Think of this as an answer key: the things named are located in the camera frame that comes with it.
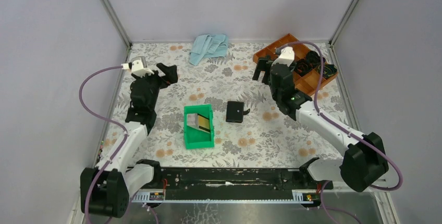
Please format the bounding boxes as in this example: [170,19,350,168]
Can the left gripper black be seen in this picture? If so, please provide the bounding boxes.
[131,63,177,110]

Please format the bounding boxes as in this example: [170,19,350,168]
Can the black card holder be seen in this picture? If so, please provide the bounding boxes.
[226,101,250,123]

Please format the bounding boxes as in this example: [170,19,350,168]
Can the green plastic bin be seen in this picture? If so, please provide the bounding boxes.
[183,104,215,149]

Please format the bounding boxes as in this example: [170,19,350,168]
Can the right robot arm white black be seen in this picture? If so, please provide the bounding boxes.
[252,58,389,192]

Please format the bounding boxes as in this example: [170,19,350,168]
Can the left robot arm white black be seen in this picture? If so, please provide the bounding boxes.
[79,61,178,221]

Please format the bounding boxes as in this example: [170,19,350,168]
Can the stack of cards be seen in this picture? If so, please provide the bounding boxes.
[186,113,211,133]

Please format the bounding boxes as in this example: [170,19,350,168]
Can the orange compartment tray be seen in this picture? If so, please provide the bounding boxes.
[253,33,338,96]

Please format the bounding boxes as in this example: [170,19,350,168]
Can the light blue cloth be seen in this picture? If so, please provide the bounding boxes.
[189,34,229,66]

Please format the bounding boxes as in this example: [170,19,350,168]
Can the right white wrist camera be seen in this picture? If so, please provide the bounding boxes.
[274,46,295,66]

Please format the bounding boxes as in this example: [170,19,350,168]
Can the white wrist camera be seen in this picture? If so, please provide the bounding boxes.
[274,46,295,66]
[129,57,154,78]

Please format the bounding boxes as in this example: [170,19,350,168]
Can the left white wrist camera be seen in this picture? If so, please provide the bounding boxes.
[129,57,154,78]

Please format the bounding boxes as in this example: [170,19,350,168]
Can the dark rolled strap middle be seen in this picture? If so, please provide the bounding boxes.
[294,58,313,77]

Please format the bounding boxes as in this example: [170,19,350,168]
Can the dark rolled strap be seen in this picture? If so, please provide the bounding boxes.
[305,50,326,68]
[317,64,338,80]
[294,58,313,77]

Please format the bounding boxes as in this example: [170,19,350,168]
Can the dark rolled strap top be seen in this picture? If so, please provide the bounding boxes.
[305,50,326,68]

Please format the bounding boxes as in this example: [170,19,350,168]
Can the dark rolled strap right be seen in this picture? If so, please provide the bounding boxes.
[317,64,338,80]

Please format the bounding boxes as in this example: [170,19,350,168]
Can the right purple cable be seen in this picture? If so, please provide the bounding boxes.
[275,41,404,191]

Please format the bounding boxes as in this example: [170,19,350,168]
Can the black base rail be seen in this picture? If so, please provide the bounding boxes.
[134,167,324,204]

